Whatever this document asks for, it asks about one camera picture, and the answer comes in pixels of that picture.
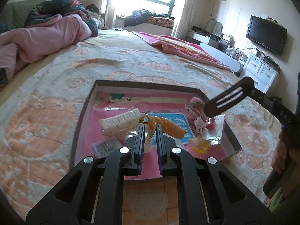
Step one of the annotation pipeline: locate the white desk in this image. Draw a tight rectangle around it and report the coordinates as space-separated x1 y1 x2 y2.
187 31 245 76

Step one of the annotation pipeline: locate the brown oval hair clip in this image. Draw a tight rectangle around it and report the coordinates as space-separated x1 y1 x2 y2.
203 76 255 118

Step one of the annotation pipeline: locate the black flat television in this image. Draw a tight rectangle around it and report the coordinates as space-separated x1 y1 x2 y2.
246 15 288 57

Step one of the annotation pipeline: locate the white drawer cabinet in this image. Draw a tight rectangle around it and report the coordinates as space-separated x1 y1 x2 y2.
242 52 281 93

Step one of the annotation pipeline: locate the pink pom-pom hair clip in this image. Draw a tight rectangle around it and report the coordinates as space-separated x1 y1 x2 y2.
189 96 205 108

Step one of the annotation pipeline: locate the white sheer curtain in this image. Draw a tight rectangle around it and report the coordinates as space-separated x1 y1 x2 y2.
103 0 118 30
171 0 200 39

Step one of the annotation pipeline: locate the green sofa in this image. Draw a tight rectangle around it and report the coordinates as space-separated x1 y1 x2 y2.
0 0 47 35

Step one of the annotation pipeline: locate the orange spiral hair tie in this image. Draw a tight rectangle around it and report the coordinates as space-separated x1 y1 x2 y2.
138 114 185 140

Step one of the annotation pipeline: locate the white claw hair clip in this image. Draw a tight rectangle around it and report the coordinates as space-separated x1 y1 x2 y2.
99 108 140 136

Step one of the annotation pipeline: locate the yellow item in clear bag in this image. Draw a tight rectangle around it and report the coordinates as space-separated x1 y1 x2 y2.
187 137 210 155

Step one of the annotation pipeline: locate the red bead earring card packet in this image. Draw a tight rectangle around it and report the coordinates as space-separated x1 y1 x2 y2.
203 114 227 146

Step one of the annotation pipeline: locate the brown cardboard box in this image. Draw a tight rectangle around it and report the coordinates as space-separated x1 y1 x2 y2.
69 80 242 181

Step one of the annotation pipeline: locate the bow pearl earring card packet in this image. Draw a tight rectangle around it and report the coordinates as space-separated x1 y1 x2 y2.
115 129 159 155

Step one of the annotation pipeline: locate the dark jacket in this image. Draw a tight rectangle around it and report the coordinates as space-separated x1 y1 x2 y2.
124 9 153 28

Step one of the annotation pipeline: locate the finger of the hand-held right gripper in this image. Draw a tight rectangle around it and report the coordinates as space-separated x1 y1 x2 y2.
250 87 266 102

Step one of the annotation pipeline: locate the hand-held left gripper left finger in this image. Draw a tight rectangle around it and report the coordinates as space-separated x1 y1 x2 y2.
26 125 145 225

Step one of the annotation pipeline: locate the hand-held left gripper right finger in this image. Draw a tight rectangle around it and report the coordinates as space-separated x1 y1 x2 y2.
156 124 272 225

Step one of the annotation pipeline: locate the polka dot lace hair bow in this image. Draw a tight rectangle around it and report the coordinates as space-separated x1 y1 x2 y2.
185 103 209 136

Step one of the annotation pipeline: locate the pink red patterned blanket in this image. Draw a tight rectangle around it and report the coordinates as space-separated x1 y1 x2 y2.
132 31 232 72

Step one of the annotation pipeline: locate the dark floral quilt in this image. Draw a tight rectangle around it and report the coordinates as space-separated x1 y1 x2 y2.
25 0 99 38

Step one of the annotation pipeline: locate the floral cushion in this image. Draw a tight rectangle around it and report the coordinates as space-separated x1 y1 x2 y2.
148 14 175 28

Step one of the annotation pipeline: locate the black set-top device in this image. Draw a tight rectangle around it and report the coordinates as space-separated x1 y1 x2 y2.
256 49 281 72

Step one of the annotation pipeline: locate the small dark bag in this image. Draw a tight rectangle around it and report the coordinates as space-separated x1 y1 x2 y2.
86 4 100 14

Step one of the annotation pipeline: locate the person's right hand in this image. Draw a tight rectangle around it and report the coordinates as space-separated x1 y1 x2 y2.
271 131 300 174

